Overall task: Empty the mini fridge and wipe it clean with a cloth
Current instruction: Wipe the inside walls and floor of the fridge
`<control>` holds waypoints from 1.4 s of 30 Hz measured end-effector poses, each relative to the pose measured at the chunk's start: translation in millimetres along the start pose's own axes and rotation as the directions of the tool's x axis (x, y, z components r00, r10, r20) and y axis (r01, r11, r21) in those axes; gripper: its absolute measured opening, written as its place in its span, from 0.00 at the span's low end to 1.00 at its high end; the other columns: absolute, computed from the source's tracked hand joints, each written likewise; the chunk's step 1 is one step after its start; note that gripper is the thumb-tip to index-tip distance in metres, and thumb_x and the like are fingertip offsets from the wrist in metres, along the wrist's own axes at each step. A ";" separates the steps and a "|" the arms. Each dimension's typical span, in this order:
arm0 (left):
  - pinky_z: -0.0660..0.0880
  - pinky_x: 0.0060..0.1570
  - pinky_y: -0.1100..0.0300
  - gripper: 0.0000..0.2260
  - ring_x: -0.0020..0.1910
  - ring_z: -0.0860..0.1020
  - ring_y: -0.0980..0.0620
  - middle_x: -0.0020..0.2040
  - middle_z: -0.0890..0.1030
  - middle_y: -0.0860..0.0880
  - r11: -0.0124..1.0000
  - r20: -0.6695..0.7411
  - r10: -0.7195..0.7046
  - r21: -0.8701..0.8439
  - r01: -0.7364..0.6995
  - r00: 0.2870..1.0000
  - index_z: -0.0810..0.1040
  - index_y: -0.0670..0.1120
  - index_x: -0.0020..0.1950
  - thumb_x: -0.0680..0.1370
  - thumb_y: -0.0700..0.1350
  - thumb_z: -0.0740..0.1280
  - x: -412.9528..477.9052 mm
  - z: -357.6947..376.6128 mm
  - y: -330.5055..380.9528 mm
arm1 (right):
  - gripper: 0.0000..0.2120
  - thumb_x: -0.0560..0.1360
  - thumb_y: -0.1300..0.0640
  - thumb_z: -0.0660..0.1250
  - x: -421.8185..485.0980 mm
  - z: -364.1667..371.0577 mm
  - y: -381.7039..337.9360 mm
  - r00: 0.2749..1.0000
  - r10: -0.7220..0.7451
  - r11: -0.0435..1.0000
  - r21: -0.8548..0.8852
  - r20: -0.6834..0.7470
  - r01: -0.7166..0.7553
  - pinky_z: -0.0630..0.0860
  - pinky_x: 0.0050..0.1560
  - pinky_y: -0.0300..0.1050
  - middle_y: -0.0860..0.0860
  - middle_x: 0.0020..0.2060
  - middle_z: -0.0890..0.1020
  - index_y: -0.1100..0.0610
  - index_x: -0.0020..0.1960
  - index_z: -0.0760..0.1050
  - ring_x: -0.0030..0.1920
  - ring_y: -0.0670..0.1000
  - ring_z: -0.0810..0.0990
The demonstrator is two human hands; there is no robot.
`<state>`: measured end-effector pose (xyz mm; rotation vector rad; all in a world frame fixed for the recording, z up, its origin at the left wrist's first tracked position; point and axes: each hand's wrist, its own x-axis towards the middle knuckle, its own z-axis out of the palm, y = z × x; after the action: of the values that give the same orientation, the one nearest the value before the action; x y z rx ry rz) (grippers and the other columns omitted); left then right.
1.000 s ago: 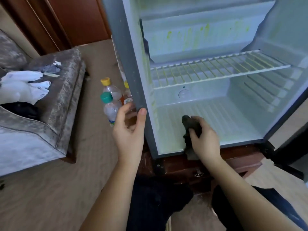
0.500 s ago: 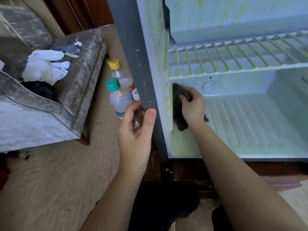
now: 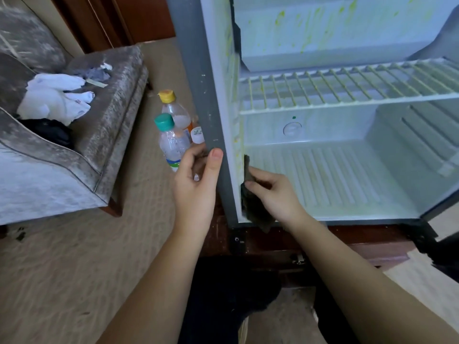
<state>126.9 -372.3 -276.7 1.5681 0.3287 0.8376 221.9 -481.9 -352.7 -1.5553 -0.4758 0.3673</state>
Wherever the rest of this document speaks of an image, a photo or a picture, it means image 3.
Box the person's right hand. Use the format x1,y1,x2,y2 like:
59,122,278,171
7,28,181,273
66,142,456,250
244,167,309,228

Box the person's left hand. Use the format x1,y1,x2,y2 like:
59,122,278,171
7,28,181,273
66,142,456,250
171,143,225,237

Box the dark grey cloth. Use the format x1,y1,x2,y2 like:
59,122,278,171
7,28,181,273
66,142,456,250
240,154,273,234

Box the green cap water bottle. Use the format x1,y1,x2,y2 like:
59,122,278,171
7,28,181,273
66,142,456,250
153,113,191,172

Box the brown tea bottle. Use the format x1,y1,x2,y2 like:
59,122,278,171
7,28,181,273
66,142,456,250
189,117,208,148

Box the orange soda bottle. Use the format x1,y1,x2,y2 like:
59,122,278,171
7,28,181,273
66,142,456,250
158,89,195,137

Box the grey mini fridge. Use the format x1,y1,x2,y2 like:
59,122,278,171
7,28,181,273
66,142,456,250
165,0,459,230

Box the person's left forearm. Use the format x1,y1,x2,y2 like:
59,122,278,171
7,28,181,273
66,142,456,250
97,229,209,344

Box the person's right forearm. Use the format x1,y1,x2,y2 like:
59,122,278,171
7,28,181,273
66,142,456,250
287,215,459,344

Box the person's dark trousers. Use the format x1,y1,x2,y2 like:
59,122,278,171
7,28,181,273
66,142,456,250
178,256,360,344

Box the person's left foot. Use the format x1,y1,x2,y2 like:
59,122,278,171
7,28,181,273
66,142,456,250
237,317,251,344

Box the dark red wooden stand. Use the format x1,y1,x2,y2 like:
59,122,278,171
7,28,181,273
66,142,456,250
201,193,438,287

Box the grey velvet sofa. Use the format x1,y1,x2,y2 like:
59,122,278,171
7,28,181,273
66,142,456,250
0,3,150,226

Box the grey garment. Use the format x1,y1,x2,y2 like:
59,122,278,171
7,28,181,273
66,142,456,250
77,64,112,83

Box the black garment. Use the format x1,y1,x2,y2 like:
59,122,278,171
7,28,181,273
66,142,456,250
22,118,75,148

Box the large white garment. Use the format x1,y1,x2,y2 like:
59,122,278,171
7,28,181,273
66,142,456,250
16,86,96,126

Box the small white garment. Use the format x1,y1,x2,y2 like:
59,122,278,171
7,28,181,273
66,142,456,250
27,73,87,92

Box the grey velvet cushion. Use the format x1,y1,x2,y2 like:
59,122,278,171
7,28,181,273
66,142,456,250
0,3,73,72

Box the white wire shelf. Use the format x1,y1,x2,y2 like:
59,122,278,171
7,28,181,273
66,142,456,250
239,57,459,115

